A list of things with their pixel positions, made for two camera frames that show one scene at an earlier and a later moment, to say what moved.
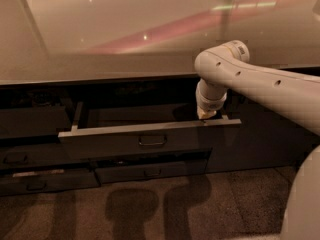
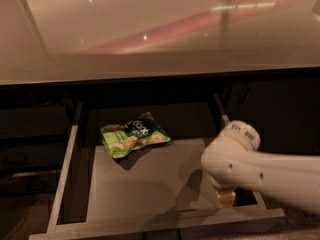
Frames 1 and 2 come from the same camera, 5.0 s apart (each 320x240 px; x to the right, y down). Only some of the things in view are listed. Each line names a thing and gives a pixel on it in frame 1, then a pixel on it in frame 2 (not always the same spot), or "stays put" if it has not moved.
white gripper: (210, 104) → (222, 184)
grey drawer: (17, 183) stays put
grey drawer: (33, 122) stays put
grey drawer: (141, 127) → (158, 193)
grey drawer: (38, 156) stays put
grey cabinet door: (269, 139) stays put
